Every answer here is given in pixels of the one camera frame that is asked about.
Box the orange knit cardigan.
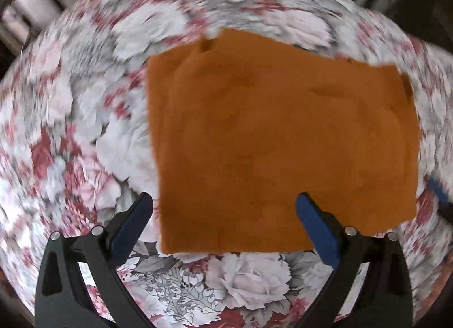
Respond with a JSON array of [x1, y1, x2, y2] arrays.
[[147, 29, 420, 254]]

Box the floral bedspread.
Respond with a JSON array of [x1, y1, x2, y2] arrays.
[[1, 0, 452, 327]]

